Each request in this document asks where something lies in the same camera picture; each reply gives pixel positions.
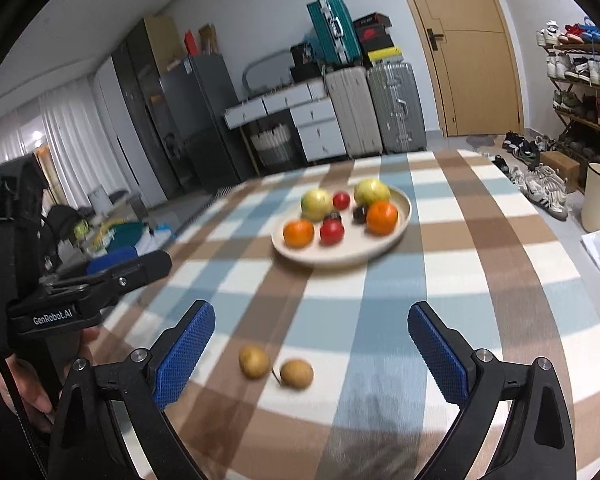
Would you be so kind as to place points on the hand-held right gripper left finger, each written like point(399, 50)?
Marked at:
point(185, 355)

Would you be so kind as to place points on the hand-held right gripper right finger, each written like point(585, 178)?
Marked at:
point(437, 355)

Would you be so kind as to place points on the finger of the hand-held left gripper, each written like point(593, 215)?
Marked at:
point(140, 267)
point(111, 260)

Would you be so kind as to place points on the brown kiwi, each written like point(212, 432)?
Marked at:
point(254, 361)
point(296, 373)

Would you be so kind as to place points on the cream round plate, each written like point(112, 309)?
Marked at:
point(340, 252)

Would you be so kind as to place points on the orange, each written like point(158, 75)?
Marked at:
point(298, 234)
point(382, 217)

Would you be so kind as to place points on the dark plum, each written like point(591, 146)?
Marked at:
point(360, 213)
point(332, 217)

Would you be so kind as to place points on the green lemon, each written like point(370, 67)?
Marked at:
point(371, 191)

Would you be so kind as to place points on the yellow lemon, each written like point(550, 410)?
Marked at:
point(317, 201)

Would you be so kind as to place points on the person's left hand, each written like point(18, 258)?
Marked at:
point(25, 390)

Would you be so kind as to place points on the teal basin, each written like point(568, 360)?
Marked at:
point(125, 234)

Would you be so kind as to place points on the black backpack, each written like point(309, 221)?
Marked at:
point(65, 222)

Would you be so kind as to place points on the white curtain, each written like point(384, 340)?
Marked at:
point(70, 150)

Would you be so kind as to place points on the dark tall cabinet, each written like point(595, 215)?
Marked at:
point(140, 110)

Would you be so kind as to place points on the grey refrigerator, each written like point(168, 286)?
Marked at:
point(205, 120)

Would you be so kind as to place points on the woven laundry basket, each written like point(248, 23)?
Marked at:
point(275, 147)

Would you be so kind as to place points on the scattered sneakers group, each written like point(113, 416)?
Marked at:
point(540, 185)

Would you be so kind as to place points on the white desk with drawers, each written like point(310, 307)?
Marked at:
point(275, 105)

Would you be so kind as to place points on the cardboard box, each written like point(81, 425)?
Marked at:
point(560, 167)

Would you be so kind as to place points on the large brown carton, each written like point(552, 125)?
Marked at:
point(162, 40)

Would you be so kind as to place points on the white drawer cabinet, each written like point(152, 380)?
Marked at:
point(320, 127)

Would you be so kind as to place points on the red box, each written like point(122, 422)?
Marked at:
point(191, 42)

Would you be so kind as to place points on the silver suitcase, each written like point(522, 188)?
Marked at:
point(397, 107)

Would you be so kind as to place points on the beige suitcase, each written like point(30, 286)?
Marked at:
point(352, 110)

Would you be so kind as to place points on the black bag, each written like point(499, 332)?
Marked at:
point(305, 57)

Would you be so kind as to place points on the wooden shoe rack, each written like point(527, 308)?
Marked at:
point(587, 120)

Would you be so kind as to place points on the wooden door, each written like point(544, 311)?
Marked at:
point(470, 60)

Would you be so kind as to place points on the black and yellow box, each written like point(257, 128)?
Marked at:
point(384, 55)

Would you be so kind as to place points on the teal suitcase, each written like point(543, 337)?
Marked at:
point(332, 30)

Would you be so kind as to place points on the row of assorted shoes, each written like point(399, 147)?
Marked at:
point(580, 67)

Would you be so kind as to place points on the black and red shoebox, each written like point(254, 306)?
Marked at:
point(372, 30)

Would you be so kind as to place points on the curved metal tube frame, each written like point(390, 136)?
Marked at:
point(250, 67)

